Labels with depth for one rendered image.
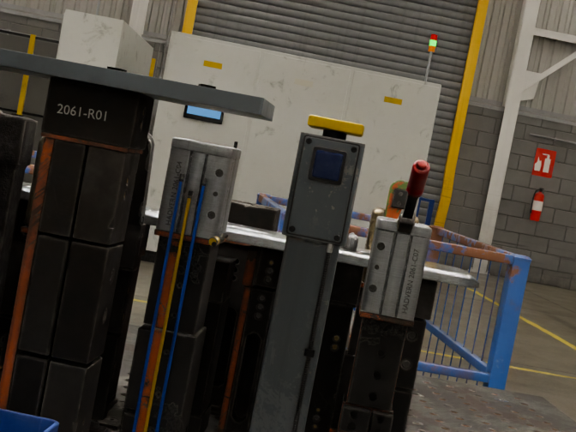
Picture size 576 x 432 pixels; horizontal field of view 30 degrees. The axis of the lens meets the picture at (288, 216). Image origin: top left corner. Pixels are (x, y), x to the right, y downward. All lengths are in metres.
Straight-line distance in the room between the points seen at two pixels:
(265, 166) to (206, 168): 8.05
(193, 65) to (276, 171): 1.16
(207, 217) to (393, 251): 0.23
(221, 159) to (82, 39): 8.13
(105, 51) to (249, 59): 1.23
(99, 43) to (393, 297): 8.18
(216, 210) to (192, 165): 0.06
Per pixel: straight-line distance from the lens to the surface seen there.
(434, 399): 2.15
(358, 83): 9.46
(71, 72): 1.15
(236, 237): 1.43
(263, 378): 1.17
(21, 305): 1.21
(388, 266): 1.31
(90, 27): 9.42
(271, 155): 9.36
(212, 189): 1.31
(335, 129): 1.15
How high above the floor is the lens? 1.11
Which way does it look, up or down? 3 degrees down
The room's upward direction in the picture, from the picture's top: 11 degrees clockwise
